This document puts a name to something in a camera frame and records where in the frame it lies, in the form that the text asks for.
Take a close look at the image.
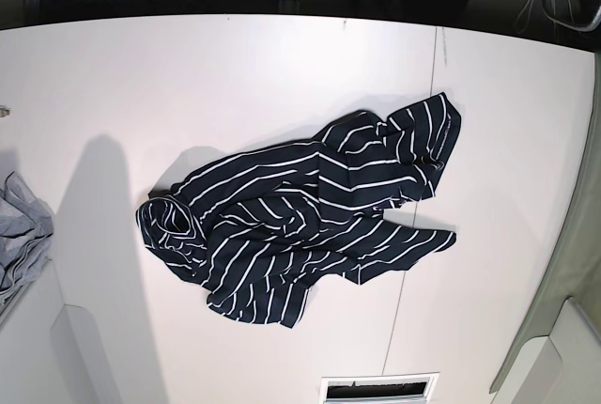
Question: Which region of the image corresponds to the grey folded cloth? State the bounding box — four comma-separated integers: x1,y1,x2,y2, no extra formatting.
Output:
1,171,54,304

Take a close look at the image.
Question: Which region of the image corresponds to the white vent grille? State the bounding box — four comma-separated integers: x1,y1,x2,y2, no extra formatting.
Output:
319,372,439,404

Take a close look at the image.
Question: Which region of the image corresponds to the navy white striped t-shirt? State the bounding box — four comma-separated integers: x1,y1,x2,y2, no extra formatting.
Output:
136,94,462,328

